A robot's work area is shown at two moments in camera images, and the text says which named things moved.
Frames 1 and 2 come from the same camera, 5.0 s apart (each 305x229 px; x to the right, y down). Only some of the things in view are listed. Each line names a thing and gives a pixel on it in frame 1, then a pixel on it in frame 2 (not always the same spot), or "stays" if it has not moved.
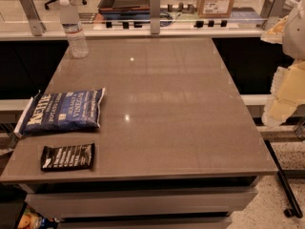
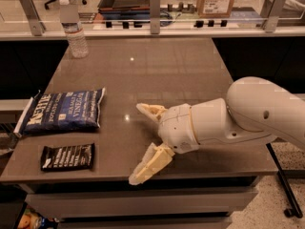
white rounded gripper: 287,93 to 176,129
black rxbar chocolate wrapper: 68,156 stays
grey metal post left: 36,25 stays
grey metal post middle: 154,11 stays
